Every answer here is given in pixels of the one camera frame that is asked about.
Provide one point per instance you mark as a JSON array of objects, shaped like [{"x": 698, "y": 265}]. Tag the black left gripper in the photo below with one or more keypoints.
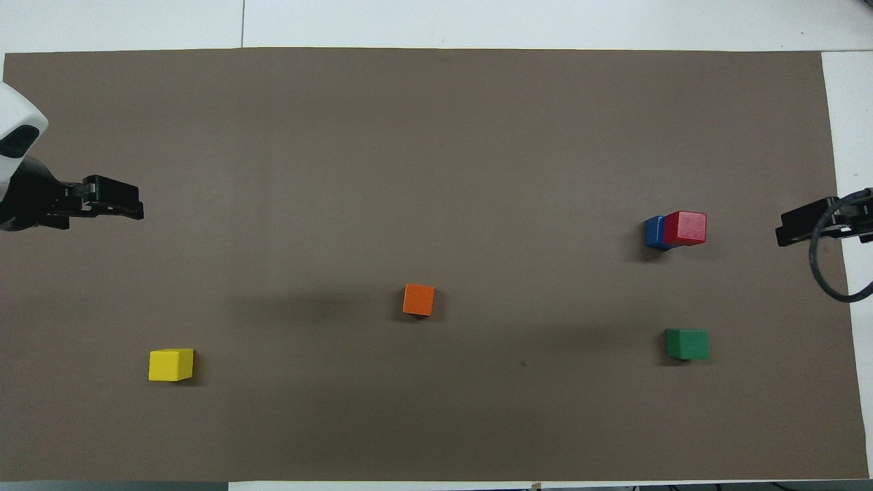
[{"x": 27, "y": 198}]

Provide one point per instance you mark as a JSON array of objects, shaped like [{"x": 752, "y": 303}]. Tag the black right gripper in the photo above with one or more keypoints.
[{"x": 858, "y": 218}]

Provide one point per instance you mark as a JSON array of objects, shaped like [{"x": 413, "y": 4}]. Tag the red wooden block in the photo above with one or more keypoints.
[{"x": 686, "y": 228}]

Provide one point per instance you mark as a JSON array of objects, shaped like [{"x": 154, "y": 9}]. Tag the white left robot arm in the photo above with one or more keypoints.
[{"x": 17, "y": 116}]

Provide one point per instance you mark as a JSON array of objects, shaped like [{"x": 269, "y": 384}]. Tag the blue wooden block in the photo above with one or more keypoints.
[{"x": 653, "y": 232}]

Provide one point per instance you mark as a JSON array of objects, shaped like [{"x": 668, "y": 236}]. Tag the green wooden block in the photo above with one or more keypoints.
[{"x": 687, "y": 344}]

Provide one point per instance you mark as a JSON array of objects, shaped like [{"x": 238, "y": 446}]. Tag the yellow wooden block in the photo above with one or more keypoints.
[{"x": 170, "y": 365}]

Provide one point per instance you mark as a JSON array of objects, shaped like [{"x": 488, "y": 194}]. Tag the orange wooden block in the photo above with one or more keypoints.
[{"x": 418, "y": 299}]

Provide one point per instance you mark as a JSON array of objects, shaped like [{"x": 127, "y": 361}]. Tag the brown table mat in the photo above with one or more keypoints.
[{"x": 436, "y": 170}]

